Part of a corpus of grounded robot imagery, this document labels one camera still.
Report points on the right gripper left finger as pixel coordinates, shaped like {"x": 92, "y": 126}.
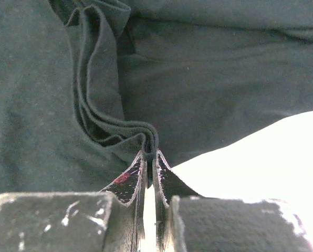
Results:
{"x": 108, "y": 220}

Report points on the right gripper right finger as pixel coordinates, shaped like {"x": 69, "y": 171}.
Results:
{"x": 188, "y": 221}

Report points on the black t shirt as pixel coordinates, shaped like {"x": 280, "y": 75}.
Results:
{"x": 86, "y": 85}

